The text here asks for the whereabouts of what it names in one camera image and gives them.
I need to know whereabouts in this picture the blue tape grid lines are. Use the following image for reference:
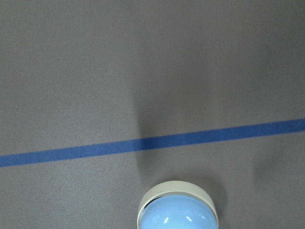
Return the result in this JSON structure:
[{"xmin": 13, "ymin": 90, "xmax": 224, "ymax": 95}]
[{"xmin": 0, "ymin": 118, "xmax": 305, "ymax": 167}]

